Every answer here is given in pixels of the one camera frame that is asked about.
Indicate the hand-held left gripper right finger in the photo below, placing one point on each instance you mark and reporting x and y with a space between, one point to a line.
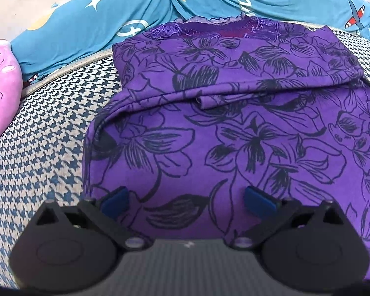
259 200

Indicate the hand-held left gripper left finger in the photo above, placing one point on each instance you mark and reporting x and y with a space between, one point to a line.
115 202

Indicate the purple floral shirt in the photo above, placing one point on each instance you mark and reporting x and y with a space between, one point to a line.
203 123

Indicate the pink moon plush pillow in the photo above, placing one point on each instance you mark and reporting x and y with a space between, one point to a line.
1 92

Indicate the blue printed bolster cover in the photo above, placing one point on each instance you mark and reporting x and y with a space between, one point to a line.
95 27

